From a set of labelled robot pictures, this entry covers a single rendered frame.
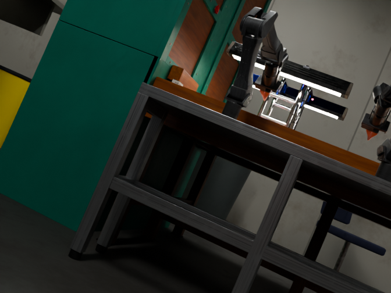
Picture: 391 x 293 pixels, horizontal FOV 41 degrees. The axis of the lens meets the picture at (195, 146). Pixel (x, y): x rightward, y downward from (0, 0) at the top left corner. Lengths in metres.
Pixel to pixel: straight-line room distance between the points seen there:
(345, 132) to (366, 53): 0.77
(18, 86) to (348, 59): 2.99
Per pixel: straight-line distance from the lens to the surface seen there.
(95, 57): 2.41
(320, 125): 5.02
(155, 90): 1.84
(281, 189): 1.73
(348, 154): 2.14
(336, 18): 5.29
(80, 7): 2.53
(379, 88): 2.19
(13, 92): 3.95
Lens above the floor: 0.48
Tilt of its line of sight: 2 degrees up
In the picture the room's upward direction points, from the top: 23 degrees clockwise
